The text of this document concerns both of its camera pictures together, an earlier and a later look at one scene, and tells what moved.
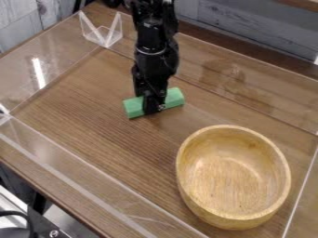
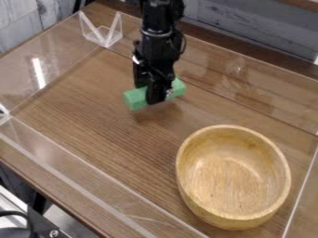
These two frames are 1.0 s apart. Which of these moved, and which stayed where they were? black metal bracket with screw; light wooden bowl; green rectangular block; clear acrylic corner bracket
Moved: green rectangular block
Stayed: clear acrylic corner bracket; light wooden bowl; black metal bracket with screw
